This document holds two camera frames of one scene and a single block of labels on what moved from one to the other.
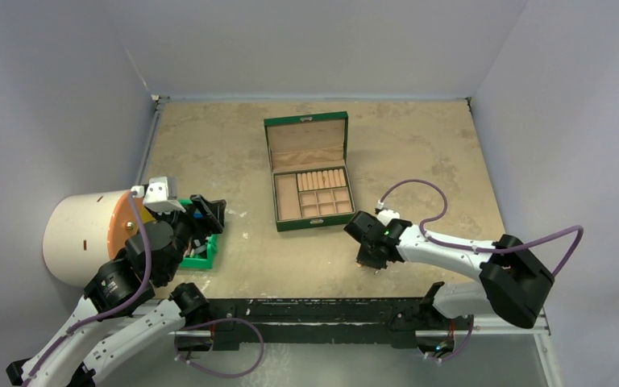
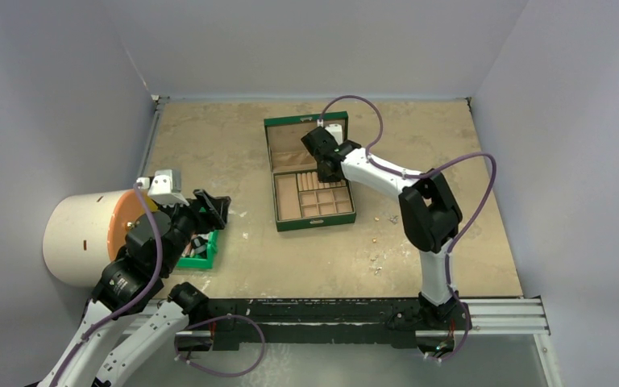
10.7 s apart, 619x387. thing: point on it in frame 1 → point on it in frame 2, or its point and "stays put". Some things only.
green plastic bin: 205,260 stays put
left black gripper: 211,219 stays put
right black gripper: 371,254 → 329,168
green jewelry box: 308,156 stays put
